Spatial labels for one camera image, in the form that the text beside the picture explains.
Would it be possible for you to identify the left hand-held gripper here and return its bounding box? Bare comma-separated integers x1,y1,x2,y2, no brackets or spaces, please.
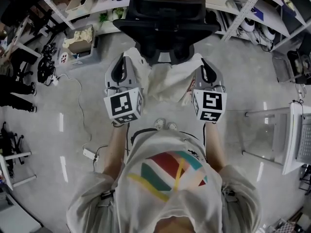
104,53,144,125

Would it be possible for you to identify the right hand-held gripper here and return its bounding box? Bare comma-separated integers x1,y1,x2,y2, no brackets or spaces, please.
191,58,228,124

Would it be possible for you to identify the white t-shirt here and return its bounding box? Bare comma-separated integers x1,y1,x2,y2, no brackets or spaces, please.
122,47,205,106

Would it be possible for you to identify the black office chair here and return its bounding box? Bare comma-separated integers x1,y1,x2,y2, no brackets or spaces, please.
113,0,221,67

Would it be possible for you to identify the person's right forearm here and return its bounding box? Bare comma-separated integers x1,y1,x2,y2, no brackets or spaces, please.
205,121,228,173

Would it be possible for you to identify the person's left forearm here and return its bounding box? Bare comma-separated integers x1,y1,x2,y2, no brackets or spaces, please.
102,124,128,179

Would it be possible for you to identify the grey plastic storage bin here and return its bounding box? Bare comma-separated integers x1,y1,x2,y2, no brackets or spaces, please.
59,24,100,67

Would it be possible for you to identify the cardboard box with beige foam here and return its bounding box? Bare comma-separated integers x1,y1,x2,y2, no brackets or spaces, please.
62,25,94,54

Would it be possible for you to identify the green plant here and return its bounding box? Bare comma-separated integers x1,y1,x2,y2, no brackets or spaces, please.
99,7,127,24

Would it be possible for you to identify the white rounded robot device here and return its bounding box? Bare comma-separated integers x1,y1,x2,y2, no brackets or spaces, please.
242,17,256,33
261,24,276,40

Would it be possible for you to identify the white metal shelving unit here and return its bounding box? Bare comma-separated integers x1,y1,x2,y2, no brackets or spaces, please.
29,0,311,52

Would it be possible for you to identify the beige plastic bin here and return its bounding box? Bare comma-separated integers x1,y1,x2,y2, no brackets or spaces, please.
65,0,95,14

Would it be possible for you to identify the blue sheet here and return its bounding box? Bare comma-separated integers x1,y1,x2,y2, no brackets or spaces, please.
251,6,264,21

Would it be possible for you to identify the long white power strip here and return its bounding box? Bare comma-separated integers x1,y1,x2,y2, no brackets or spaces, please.
83,148,100,162

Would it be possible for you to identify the black bin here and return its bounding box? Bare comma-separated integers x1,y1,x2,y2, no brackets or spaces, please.
287,49,311,84

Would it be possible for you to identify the white table with metal legs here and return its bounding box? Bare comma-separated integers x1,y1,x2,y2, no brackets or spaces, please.
242,102,311,176

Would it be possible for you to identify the grey keyboard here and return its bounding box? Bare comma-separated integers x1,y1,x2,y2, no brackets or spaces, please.
295,113,311,166

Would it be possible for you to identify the person's white printed shirt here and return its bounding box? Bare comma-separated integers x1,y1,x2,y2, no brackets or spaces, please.
66,130,262,233

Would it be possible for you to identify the small white table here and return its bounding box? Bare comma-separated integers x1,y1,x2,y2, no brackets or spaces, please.
0,150,37,191

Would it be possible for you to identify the white power cable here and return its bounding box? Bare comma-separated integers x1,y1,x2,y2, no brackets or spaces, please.
57,73,92,150

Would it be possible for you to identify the grey wire basket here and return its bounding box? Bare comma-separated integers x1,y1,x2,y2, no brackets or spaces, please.
272,51,294,82

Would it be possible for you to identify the black cable tangle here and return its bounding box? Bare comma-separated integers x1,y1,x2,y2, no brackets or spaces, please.
37,42,59,86

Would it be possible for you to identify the thin black floor cable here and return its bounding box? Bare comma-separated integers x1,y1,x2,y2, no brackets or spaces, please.
93,144,109,172

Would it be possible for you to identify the white frame desk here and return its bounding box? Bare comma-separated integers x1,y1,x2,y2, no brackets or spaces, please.
0,16,42,58

